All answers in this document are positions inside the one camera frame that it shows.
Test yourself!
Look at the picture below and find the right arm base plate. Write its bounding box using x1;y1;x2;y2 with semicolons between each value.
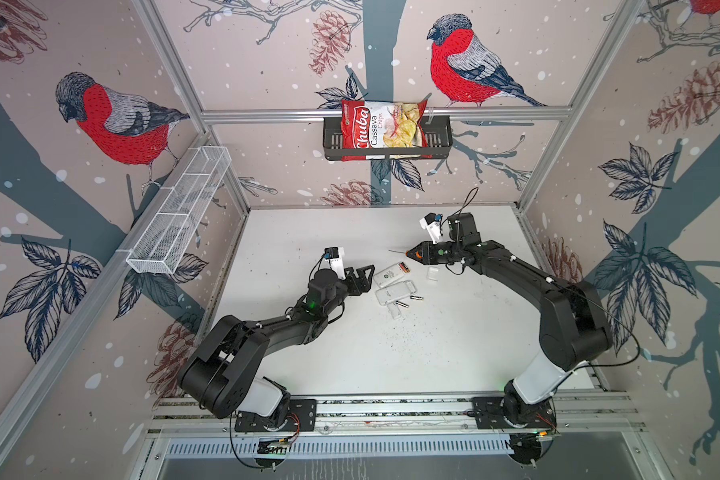
470;396;557;430

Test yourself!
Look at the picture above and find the white wire mesh shelf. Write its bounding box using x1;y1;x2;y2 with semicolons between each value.
126;146;231;275

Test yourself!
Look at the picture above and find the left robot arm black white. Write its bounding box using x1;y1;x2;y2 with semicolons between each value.
177;265;375;429

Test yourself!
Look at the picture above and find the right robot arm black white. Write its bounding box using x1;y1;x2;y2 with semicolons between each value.
406;211;613;428

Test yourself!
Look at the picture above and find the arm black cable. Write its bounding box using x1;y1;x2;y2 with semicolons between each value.
506;419;560;468
220;401;301;471

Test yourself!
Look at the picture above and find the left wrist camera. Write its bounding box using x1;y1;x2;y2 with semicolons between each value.
324;247;346;280

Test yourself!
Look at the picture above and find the black wall basket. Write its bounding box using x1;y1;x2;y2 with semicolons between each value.
322;116;453;161

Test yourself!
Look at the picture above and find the red cassava chips bag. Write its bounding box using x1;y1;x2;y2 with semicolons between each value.
341;100;428;150

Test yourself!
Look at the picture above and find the white remote control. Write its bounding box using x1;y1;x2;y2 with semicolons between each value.
373;262;409;289
375;281;417;306

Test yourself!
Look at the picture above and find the orange black screwdriver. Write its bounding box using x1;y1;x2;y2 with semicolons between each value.
389;249;423;261

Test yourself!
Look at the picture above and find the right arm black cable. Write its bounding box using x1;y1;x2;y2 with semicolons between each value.
506;419;560;468

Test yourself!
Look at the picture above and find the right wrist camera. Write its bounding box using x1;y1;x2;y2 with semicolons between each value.
419;213;443;243

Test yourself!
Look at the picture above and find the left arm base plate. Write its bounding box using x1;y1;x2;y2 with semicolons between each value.
234;398;317;434

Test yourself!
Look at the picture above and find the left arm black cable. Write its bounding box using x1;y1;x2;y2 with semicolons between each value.
220;401;301;471

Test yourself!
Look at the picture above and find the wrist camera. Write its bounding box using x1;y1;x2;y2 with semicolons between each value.
324;247;346;280
419;213;443;243

